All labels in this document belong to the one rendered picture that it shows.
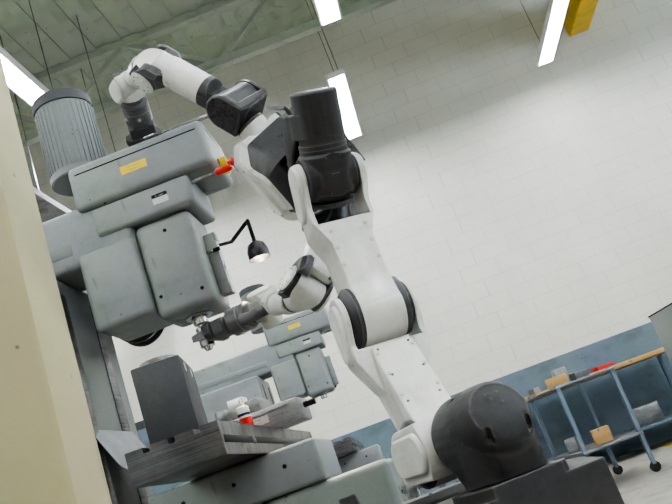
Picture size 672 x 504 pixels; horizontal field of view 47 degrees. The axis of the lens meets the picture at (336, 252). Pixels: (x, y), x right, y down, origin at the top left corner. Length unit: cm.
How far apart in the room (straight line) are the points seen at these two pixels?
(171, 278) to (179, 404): 63
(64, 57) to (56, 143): 692
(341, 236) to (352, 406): 715
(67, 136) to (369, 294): 135
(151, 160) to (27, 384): 195
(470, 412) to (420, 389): 33
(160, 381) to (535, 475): 93
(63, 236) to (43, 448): 201
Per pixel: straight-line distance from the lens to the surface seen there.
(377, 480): 217
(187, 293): 239
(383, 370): 170
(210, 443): 182
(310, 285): 209
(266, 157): 199
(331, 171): 181
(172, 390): 190
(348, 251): 179
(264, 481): 221
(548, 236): 922
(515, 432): 136
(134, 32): 952
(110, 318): 245
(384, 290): 175
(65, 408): 62
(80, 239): 256
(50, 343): 64
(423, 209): 924
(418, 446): 150
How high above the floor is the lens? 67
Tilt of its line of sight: 16 degrees up
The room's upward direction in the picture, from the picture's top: 20 degrees counter-clockwise
